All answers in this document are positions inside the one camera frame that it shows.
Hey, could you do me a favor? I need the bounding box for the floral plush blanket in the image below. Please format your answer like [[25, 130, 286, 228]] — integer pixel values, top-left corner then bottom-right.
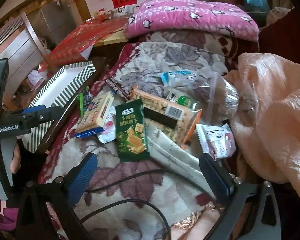
[[38, 30, 258, 239]]

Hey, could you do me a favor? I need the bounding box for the peach satin blanket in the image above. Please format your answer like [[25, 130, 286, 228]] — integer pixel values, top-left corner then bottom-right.
[[226, 53, 300, 197]]

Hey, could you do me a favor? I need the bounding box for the red patterned tablecloth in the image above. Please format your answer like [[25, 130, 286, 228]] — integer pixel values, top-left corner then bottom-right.
[[49, 16, 128, 67]]

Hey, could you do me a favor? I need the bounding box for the small white red snack packet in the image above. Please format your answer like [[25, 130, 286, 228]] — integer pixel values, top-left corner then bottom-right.
[[97, 106, 116, 144]]

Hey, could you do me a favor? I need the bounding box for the black cable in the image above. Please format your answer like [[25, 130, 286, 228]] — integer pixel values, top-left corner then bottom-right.
[[79, 168, 225, 240]]

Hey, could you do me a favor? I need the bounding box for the red wall banner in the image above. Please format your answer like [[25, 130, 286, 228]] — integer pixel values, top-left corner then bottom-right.
[[112, 0, 138, 9]]

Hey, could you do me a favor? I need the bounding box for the green wafer biscuit packet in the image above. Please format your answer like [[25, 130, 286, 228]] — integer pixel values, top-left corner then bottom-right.
[[115, 99, 150, 162]]

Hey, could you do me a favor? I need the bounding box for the santa plush toy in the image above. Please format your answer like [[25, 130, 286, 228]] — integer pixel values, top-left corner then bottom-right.
[[95, 8, 107, 22]]

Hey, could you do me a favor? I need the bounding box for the pink penguin quilt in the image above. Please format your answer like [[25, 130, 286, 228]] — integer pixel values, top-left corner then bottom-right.
[[125, 0, 259, 42]]

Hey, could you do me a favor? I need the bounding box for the blue cracker packet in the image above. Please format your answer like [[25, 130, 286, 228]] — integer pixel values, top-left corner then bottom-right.
[[75, 91, 114, 138]]

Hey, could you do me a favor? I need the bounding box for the green striped white tray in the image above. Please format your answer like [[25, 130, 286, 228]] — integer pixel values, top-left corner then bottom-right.
[[21, 61, 96, 153]]

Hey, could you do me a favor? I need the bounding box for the orange cracker packet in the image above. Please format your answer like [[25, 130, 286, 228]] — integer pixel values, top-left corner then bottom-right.
[[130, 86, 202, 148]]

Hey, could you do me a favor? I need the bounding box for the white long stick packet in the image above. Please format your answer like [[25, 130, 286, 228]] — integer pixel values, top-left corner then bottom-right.
[[145, 125, 215, 197]]

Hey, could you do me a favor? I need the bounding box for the wooden chair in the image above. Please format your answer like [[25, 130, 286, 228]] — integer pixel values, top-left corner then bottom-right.
[[0, 12, 58, 111]]

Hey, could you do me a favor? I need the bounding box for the dark chocolate bar packet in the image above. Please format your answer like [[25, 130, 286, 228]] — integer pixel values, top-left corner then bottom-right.
[[105, 77, 130, 102]]

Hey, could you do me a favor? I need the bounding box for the clear zip bag of nuts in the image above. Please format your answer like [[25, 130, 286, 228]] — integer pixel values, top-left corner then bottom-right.
[[188, 72, 258, 125]]

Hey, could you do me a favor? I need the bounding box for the green cow cookie packet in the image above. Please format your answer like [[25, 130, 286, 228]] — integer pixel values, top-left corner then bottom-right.
[[166, 92, 197, 109]]

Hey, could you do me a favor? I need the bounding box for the white pink snack packet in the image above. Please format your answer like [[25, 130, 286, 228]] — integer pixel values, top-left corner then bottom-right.
[[196, 124, 236, 160]]

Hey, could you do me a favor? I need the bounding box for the maroon sleeve forearm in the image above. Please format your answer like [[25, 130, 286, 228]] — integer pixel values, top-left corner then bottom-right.
[[0, 201, 18, 231]]

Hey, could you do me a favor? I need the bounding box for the person's left hand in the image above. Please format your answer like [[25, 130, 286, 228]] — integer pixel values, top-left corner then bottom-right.
[[0, 143, 21, 193]]

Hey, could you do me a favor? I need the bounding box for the blue clear snack bag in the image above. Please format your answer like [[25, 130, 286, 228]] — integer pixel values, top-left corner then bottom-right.
[[161, 70, 210, 91]]

